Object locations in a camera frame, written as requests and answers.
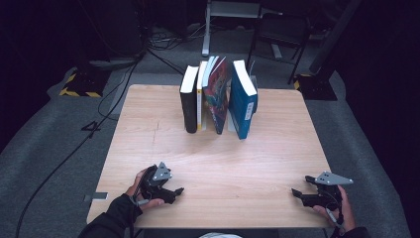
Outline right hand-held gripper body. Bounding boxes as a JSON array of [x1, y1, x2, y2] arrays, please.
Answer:
[[301, 171, 355, 210]]

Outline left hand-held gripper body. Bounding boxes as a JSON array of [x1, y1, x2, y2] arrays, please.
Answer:
[[138, 161, 174, 200]]

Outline black book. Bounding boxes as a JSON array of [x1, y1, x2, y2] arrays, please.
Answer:
[[178, 64, 200, 134]]

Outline yellow book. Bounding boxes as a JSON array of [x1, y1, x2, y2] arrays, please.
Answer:
[[196, 59, 209, 132]]

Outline metal expandable bookend rack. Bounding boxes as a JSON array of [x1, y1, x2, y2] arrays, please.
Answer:
[[201, 59, 260, 133]]

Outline red and blue comic book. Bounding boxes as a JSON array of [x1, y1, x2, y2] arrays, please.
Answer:
[[201, 55, 232, 136]]

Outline thick blue book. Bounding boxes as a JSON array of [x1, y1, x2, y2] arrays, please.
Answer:
[[228, 59, 259, 141]]

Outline person's left hand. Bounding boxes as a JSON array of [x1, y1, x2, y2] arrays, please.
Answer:
[[125, 167, 165, 210]]

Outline person's right hand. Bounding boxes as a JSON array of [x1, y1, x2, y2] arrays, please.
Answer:
[[312, 184, 357, 233]]

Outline person's white clothing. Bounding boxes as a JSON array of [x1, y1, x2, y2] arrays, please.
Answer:
[[198, 232, 244, 238]]

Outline grey tape piece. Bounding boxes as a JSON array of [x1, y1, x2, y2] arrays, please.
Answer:
[[83, 191, 109, 202]]

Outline black yellow striped stand base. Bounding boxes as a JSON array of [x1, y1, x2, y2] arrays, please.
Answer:
[[58, 67, 112, 99], [292, 72, 339, 101]]

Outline black cabinet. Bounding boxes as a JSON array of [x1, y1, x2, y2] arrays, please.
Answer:
[[77, 0, 150, 63]]

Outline black chair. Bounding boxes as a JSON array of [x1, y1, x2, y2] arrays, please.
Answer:
[[244, 12, 313, 85]]

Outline left hand-held gripper cable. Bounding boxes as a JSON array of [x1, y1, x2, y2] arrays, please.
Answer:
[[128, 165, 157, 238]]

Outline hand-held gripper cable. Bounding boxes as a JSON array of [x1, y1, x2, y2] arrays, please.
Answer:
[[128, 165, 157, 238], [325, 206, 346, 238]]

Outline right hand-held gripper cable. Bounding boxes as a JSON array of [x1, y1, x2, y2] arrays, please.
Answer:
[[325, 206, 346, 238]]

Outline long black floor cable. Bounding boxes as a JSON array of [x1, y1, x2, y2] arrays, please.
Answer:
[[13, 49, 150, 238]]

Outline tangle of black cables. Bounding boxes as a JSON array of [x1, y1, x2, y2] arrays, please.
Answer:
[[147, 23, 206, 53]]

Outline white metal desk frame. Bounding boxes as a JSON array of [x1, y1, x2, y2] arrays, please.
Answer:
[[201, 0, 285, 58]]

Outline dark slanted post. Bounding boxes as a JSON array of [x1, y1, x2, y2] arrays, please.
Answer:
[[308, 0, 365, 75]]

